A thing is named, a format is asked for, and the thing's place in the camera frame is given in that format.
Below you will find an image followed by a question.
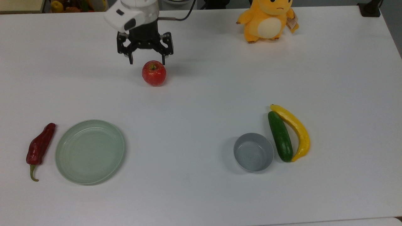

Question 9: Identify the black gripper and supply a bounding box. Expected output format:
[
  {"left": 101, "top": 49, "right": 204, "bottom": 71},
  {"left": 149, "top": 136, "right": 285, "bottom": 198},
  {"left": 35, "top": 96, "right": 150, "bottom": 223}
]
[{"left": 117, "top": 19, "right": 174, "bottom": 66}]

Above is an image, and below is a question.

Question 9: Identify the red apple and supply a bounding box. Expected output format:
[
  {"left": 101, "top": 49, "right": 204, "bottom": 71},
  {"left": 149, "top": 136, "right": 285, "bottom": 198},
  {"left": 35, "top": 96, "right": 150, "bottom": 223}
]
[{"left": 142, "top": 60, "right": 167, "bottom": 87}]

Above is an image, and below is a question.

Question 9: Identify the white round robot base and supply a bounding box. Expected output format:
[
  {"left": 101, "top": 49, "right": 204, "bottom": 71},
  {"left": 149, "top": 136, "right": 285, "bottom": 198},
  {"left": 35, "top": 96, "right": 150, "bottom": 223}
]
[{"left": 162, "top": 0, "right": 198, "bottom": 7}]

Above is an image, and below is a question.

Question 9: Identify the bin of toy food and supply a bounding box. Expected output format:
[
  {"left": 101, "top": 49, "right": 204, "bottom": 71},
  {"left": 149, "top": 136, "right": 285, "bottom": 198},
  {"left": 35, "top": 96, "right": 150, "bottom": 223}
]
[{"left": 50, "top": 0, "right": 109, "bottom": 13}]

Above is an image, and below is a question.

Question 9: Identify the pale green plate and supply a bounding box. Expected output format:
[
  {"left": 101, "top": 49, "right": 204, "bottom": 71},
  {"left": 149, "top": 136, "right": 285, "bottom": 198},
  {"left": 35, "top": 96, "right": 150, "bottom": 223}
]
[{"left": 55, "top": 119, "right": 125, "bottom": 186}]

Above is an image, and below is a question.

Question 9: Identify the yellow plush toy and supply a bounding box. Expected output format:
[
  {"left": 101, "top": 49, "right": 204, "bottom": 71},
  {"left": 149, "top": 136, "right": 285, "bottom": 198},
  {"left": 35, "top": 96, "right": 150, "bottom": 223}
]
[{"left": 236, "top": 0, "right": 299, "bottom": 44}]

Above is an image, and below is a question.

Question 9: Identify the beige cardboard box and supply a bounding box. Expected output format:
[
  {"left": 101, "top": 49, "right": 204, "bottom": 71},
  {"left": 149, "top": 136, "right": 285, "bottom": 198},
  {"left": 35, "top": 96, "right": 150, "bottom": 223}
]
[{"left": 0, "top": 0, "right": 44, "bottom": 13}]

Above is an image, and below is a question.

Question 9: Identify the red chili pepper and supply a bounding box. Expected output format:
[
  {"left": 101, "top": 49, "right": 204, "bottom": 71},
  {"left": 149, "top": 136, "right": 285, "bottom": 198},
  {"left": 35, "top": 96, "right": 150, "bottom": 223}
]
[{"left": 26, "top": 123, "right": 57, "bottom": 182}]

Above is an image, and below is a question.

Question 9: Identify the grey round bowl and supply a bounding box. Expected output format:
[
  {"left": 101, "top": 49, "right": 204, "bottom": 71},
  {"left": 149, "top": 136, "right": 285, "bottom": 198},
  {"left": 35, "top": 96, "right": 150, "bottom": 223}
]
[{"left": 233, "top": 133, "right": 274, "bottom": 172}]

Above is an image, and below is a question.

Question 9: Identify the green cucumber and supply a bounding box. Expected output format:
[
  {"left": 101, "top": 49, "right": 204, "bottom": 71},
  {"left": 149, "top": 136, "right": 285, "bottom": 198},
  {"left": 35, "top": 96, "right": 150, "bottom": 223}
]
[{"left": 268, "top": 111, "right": 293, "bottom": 163}]

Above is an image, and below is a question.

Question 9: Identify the yellow banana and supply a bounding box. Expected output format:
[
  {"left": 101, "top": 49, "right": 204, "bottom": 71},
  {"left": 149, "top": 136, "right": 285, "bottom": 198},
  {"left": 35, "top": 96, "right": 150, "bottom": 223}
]
[{"left": 270, "top": 104, "right": 311, "bottom": 162}]

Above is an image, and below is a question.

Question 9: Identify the black desk clamp base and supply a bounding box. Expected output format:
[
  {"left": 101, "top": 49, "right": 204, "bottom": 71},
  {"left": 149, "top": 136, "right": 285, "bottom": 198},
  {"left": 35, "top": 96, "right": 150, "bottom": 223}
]
[{"left": 357, "top": 0, "right": 383, "bottom": 18}]

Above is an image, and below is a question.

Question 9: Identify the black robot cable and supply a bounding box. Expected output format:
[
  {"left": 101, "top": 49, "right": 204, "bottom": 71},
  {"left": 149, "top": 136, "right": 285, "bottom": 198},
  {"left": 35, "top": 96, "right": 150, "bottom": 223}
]
[{"left": 158, "top": 0, "right": 197, "bottom": 22}]

